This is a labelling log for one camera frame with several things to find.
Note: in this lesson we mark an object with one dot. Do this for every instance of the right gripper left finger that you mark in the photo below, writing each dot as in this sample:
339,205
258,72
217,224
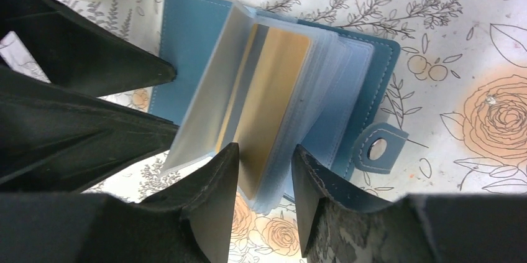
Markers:
193,217

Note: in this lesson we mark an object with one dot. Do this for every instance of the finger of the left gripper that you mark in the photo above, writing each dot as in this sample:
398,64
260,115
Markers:
77,54
53,139

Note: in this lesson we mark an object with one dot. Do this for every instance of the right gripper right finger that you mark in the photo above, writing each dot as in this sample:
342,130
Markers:
339,222

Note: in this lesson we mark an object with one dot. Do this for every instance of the blue leather card holder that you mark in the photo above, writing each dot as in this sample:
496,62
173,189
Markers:
331,111

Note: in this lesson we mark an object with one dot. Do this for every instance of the tan credit card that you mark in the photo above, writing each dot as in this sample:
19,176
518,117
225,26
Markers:
266,77

